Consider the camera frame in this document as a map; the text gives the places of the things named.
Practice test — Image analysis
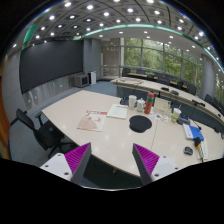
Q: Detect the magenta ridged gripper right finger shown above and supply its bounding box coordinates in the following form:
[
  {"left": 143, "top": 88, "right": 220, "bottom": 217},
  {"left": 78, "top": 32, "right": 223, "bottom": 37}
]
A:
[{"left": 132, "top": 144, "right": 179, "bottom": 185}]

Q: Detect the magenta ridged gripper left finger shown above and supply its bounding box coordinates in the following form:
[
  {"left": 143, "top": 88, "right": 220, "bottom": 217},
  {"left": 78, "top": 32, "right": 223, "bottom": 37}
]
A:
[{"left": 41, "top": 143, "right": 91, "bottom": 185}]

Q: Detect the grey computer mouse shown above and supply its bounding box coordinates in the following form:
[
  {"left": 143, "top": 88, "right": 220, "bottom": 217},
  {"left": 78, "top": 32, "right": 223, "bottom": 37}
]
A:
[{"left": 183, "top": 147, "right": 193, "bottom": 155}]

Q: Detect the black round mouse pad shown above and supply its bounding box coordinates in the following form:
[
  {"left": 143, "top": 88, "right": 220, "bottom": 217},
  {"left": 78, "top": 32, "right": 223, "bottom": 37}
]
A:
[{"left": 129, "top": 115, "right": 152, "bottom": 133}]

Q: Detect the black office chair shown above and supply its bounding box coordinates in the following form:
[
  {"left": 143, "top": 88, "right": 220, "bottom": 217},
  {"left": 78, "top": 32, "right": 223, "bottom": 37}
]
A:
[{"left": 16, "top": 109, "right": 77, "bottom": 158}]

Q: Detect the red and white magazine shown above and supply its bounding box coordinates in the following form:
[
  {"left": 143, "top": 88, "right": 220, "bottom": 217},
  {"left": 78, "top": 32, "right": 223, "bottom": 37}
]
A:
[{"left": 77, "top": 110, "right": 107, "bottom": 132}]

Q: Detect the yellow black marker pen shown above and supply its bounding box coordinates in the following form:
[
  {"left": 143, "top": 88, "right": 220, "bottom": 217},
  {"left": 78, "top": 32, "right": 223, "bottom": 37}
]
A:
[{"left": 194, "top": 137, "right": 204, "bottom": 160}]

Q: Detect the green and white cup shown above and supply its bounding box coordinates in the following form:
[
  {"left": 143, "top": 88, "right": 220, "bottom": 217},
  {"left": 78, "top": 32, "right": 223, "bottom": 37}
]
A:
[{"left": 171, "top": 108, "right": 181, "bottom": 122}]

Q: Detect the white ceramic teapot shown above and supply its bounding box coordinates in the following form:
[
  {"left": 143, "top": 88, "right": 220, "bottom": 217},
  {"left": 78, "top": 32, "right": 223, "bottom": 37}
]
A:
[{"left": 137, "top": 98, "right": 145, "bottom": 112}]

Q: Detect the white paper booklet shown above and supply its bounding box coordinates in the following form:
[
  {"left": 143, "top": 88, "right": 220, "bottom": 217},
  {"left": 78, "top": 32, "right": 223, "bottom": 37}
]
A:
[{"left": 107, "top": 104, "right": 128, "bottom": 119}]

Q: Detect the white paper cup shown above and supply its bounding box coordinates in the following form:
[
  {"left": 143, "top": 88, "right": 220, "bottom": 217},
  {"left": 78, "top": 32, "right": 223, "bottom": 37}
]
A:
[{"left": 129, "top": 95, "right": 137, "bottom": 110}]

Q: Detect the red water bottle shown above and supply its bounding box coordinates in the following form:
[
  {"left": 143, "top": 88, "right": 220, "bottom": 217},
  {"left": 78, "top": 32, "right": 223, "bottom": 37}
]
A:
[{"left": 144, "top": 92, "right": 154, "bottom": 114}]

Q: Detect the grey cabinet with monitor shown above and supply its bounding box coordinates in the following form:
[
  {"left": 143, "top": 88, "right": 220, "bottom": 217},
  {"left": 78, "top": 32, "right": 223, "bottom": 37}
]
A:
[{"left": 74, "top": 75, "right": 89, "bottom": 88}]

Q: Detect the large dark wall screen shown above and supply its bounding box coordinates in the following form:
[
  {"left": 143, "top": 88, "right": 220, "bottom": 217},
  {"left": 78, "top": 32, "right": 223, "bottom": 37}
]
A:
[{"left": 19, "top": 41, "right": 83, "bottom": 93}]

